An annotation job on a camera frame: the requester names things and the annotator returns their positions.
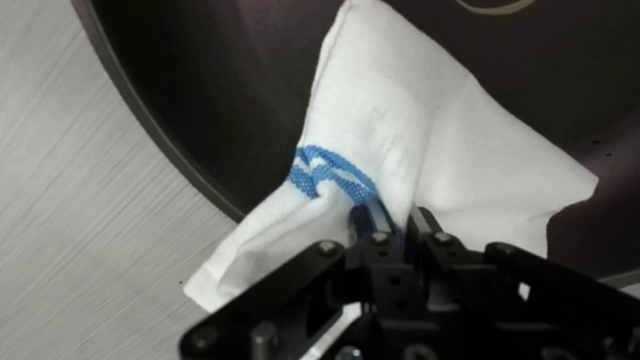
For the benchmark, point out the white cloth with blue stripes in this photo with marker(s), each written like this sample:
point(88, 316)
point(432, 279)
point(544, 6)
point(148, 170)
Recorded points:
point(401, 113)

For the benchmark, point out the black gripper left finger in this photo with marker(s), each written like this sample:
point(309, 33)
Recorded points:
point(321, 273)

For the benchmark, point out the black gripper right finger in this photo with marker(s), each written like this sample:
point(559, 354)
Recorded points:
point(466, 273)

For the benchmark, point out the black frying pan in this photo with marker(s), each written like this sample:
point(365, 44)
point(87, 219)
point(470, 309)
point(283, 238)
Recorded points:
point(220, 86)

